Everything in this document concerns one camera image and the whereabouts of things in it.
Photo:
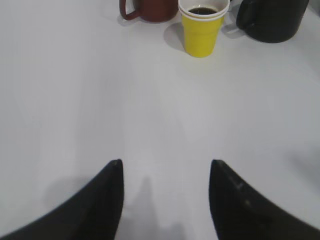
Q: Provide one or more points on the yellow paper cup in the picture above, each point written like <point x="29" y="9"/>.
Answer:
<point x="201" y="21"/>

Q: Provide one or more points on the black mug front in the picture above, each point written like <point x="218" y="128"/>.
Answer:
<point x="271" y="21"/>

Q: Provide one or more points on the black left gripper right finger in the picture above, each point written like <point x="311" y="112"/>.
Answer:
<point x="239" y="212"/>

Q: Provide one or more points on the dark red ceramic mug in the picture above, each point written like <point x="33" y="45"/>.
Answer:
<point x="154" y="11"/>

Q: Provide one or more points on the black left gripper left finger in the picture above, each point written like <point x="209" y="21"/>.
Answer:
<point x="93" y="213"/>

